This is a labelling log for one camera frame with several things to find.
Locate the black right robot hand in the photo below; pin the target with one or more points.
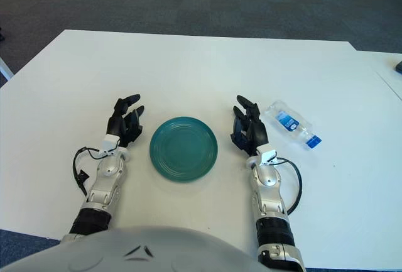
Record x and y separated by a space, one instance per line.
256 130

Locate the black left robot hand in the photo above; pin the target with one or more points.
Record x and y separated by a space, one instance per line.
121 124

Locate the clear bottle with blue cap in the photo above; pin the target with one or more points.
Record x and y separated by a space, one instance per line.
289 121

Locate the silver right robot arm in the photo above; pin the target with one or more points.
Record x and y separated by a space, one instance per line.
270 177

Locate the teal round plate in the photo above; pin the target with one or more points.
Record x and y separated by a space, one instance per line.
183 149

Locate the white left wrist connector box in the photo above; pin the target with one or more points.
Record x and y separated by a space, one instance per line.
110 143

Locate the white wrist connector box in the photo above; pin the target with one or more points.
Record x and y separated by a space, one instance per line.
110 143
267 154

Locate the white right wrist connector box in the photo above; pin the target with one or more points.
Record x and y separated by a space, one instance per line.
267 154

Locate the grey robot torso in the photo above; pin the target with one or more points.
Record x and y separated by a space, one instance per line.
132 250

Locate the dark flat device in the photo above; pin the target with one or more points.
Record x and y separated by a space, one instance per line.
399 66

